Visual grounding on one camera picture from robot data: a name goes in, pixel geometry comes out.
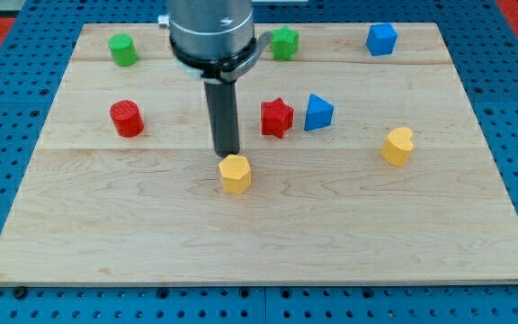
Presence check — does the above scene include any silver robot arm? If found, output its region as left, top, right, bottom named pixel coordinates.
left=157, top=0, right=272, bottom=85

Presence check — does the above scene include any blue triangle block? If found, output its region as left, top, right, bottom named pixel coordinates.
left=304, top=94, right=335, bottom=131

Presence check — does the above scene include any yellow heart block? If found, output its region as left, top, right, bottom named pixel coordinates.
left=380, top=127, right=414, bottom=167

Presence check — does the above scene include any yellow hexagon block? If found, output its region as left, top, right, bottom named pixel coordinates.
left=219, top=154, right=251, bottom=194

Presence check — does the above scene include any red star block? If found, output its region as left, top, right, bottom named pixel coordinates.
left=261, top=97, right=294, bottom=139

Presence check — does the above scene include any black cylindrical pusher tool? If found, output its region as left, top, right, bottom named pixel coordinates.
left=204, top=82, right=240, bottom=158

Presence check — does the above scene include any wooden board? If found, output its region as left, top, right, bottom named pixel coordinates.
left=0, top=22, right=518, bottom=287

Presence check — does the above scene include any green star block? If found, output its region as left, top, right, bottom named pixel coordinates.
left=270, top=25, right=299, bottom=60

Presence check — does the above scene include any red cylinder block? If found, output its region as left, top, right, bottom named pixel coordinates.
left=109, top=100, right=144, bottom=138

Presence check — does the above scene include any green cylinder block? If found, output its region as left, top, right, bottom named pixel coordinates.
left=108, top=33, right=138, bottom=67

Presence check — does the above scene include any blue cube block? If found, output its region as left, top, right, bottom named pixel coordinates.
left=366, top=22, right=397, bottom=56

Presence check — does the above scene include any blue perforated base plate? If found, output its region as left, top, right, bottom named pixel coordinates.
left=0, top=0, right=518, bottom=323

